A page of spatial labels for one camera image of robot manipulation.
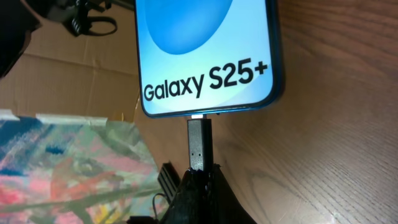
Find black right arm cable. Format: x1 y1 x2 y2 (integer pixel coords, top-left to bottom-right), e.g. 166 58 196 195
151 192 170 218

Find blue Galaxy smartphone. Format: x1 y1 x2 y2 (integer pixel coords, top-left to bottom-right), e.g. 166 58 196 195
134 0 284 118

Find black USB charging cable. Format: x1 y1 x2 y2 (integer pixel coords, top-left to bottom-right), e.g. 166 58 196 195
187 113 215 172

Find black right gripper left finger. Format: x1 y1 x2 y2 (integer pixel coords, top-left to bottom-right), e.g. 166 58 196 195
158 163 215 224

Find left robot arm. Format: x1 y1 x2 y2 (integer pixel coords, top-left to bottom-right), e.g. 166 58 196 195
1 0 40 78

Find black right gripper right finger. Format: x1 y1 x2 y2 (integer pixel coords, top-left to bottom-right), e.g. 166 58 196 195
211 164 256 224

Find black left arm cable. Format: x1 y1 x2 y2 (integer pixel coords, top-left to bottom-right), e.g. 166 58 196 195
62 0 119 37

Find cardboard side panel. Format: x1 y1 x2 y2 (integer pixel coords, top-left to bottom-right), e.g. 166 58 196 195
1 6 139 122

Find colourful painted sheet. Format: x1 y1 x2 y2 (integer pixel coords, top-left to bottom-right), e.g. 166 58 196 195
1 110 168 223

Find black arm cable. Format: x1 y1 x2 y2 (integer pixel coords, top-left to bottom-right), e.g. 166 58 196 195
62 0 119 37
151 192 170 218

